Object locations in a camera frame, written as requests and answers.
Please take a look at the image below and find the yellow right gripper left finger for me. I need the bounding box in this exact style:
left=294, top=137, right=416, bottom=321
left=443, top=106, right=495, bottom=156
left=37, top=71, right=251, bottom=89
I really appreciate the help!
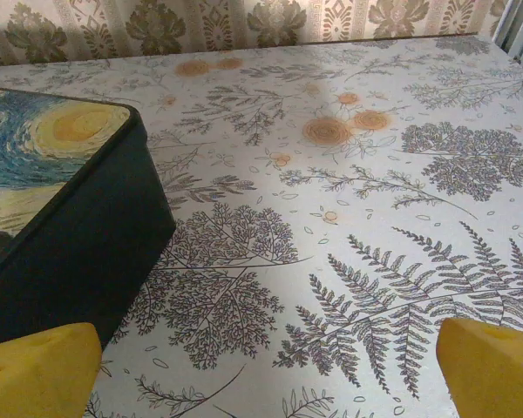
left=0, top=321, right=103, bottom=418

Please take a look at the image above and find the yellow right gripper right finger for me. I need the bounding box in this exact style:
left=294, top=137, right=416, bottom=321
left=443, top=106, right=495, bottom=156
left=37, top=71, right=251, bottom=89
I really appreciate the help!
left=436, top=317, right=523, bottom=418

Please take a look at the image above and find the starry night painted tin box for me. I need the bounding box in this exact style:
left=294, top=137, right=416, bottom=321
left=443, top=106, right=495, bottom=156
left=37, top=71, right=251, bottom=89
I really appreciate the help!
left=0, top=84, right=178, bottom=349

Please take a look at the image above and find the floral patterned table cover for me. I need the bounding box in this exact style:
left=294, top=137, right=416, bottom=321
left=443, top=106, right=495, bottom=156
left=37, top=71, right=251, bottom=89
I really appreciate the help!
left=0, top=34, right=523, bottom=418

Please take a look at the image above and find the aluminium frame post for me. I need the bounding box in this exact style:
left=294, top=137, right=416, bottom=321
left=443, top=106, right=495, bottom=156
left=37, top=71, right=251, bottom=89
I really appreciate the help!
left=490, top=0, right=523, bottom=66

